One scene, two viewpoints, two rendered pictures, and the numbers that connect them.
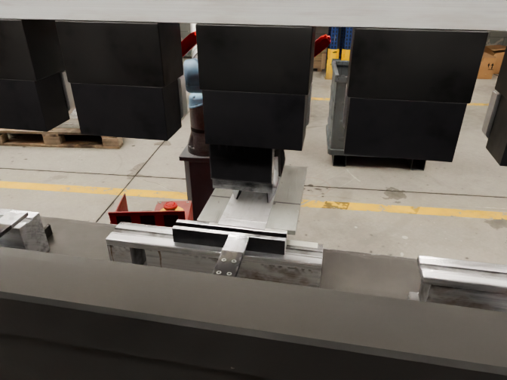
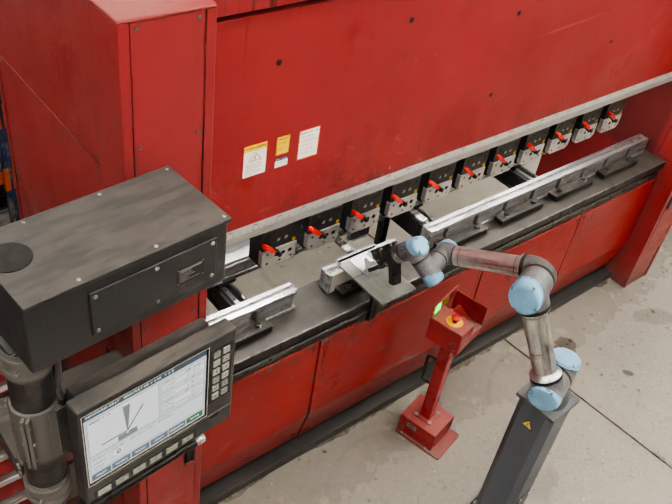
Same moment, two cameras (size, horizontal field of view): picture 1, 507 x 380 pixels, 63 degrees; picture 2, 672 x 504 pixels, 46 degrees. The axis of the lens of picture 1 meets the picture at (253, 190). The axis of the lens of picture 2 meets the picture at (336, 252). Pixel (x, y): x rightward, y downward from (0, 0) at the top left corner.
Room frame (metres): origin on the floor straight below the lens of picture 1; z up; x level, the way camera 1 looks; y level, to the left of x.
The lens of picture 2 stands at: (1.94, -2.08, 3.05)
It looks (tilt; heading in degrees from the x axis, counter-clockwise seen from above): 39 degrees down; 124
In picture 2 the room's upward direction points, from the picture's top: 10 degrees clockwise
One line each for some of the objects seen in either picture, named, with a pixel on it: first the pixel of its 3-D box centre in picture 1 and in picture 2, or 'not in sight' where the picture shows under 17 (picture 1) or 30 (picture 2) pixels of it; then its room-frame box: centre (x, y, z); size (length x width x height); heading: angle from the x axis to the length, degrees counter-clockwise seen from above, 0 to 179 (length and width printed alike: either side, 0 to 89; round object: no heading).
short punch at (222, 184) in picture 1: (241, 164); (358, 230); (0.59, 0.02, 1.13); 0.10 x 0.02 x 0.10; 79
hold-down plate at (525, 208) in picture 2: not in sight; (518, 211); (0.84, 0.99, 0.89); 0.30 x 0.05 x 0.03; 79
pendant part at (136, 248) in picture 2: not in sight; (112, 362); (0.80, -1.30, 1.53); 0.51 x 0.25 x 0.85; 85
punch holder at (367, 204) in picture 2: (258, 82); (358, 206); (0.59, -0.01, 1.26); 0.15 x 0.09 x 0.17; 79
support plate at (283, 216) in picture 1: (258, 192); (377, 277); (0.74, -0.01, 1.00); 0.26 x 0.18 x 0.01; 169
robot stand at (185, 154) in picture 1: (212, 231); (520, 455); (1.49, 0.18, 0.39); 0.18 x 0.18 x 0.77; 83
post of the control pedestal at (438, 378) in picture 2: not in sight; (439, 376); (0.99, 0.28, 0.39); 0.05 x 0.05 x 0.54; 2
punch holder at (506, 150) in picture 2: not in sight; (498, 153); (0.74, 0.78, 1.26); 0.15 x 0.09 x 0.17; 79
